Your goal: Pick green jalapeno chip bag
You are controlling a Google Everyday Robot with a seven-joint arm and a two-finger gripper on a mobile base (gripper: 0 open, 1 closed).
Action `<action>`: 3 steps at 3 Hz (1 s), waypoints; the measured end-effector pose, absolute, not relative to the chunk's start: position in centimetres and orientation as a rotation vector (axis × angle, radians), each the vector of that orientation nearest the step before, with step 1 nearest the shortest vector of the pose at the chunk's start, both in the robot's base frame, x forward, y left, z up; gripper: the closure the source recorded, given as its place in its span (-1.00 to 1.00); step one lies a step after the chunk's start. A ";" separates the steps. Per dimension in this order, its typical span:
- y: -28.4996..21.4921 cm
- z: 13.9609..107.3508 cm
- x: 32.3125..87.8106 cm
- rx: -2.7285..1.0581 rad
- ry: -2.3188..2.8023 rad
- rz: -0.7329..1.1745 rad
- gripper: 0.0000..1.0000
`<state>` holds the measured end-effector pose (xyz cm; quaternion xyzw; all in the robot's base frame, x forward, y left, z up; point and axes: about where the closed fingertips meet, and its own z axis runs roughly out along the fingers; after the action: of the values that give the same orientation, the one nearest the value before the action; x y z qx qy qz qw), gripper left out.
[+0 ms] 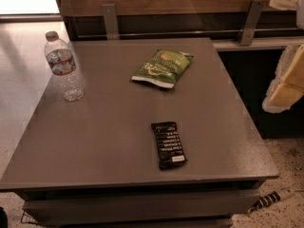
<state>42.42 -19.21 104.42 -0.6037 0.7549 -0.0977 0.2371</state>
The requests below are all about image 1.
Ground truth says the right metal wall bracket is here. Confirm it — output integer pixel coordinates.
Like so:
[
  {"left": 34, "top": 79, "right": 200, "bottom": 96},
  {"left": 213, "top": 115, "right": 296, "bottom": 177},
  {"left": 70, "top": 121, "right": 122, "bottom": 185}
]
[{"left": 238, "top": 0, "right": 266, "bottom": 46}]

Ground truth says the green jalapeno chip bag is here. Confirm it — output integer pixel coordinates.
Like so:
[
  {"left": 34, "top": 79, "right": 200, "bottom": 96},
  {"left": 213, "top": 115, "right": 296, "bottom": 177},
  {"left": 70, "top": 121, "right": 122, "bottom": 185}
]
[{"left": 131, "top": 49, "right": 194, "bottom": 89}]

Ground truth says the clear plastic water bottle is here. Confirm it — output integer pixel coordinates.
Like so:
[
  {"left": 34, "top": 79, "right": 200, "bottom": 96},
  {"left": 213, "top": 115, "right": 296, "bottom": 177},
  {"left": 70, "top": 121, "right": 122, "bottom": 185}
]
[{"left": 44, "top": 31, "right": 85, "bottom": 102}]

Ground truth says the black white striped floor object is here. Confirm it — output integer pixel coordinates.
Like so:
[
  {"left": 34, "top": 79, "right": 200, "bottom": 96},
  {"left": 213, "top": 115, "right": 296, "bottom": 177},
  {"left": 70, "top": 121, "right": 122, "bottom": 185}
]
[{"left": 248, "top": 188, "right": 295, "bottom": 213}]

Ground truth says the metal wall bracket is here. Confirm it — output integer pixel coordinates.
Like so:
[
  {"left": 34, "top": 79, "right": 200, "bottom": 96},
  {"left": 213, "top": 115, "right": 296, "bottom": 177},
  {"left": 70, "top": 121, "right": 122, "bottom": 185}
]
[
  {"left": 238, "top": 0, "right": 266, "bottom": 46},
  {"left": 102, "top": 3, "right": 120, "bottom": 40}
]

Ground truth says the left metal wall bracket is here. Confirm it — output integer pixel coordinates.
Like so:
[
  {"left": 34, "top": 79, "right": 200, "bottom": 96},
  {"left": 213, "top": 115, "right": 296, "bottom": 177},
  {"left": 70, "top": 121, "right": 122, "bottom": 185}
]
[{"left": 102, "top": 3, "right": 120, "bottom": 40}]

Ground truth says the black snack bar wrapper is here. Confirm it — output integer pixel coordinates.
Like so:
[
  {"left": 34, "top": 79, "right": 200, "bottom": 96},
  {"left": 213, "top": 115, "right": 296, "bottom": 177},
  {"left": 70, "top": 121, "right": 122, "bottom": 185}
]
[{"left": 151, "top": 122, "right": 188, "bottom": 170}]

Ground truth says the grey square table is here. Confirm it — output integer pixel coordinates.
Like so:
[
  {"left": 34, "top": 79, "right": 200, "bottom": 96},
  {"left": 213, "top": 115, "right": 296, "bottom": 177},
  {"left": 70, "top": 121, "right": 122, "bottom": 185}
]
[{"left": 1, "top": 38, "right": 278, "bottom": 228}]

